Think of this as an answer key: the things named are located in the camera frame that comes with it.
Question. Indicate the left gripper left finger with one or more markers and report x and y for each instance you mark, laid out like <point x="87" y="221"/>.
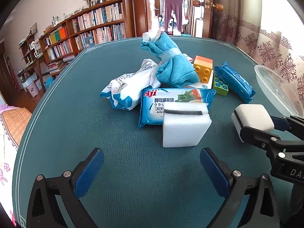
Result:
<point x="43" y="209"/>

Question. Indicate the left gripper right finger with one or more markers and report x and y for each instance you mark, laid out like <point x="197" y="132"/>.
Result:
<point x="261" y="209"/>

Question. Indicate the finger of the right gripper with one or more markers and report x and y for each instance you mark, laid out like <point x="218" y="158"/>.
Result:
<point x="259" y="138"/>
<point x="290" y="124"/>

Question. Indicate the white sponge block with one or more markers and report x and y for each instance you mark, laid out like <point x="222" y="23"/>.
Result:
<point x="184" y="124"/>
<point x="251" y="115"/>

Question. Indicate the dark blue snack packet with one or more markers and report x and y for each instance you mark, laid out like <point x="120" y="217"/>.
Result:
<point x="236" y="82"/>

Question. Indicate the green toy brick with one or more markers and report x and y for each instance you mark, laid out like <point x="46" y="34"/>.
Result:
<point x="219" y="85"/>

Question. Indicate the orange yellow toy brick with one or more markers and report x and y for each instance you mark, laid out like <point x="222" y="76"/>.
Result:
<point x="203" y="67"/>

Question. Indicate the blue towel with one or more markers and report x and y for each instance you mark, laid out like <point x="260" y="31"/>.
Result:
<point x="175" y="69"/>

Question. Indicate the blue Aji cracker packet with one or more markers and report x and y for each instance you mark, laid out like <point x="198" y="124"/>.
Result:
<point x="154" y="100"/>

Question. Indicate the cotton swab bag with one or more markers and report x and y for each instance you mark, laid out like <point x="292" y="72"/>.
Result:
<point x="124" y="92"/>

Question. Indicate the white medicine box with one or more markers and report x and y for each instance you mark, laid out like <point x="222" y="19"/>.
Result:
<point x="199" y="85"/>

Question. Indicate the clear plastic bowl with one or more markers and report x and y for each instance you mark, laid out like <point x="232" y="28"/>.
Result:
<point x="278" y="92"/>

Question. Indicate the bed with woven mat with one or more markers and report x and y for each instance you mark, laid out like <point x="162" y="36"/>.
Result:
<point x="14" y="121"/>

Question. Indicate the green table mat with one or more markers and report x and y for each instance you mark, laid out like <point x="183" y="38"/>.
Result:
<point x="141" y="183"/>

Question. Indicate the patterned curtain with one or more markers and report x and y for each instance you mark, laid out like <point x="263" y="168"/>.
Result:
<point x="270" y="31"/>

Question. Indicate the wooden door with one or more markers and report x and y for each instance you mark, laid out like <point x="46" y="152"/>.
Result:
<point x="208" y="7"/>

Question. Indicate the small wooden shelf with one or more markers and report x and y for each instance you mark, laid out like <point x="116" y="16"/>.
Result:
<point x="32" y="59"/>

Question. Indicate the large wooden bookshelf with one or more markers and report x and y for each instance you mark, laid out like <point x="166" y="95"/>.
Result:
<point x="101" y="23"/>

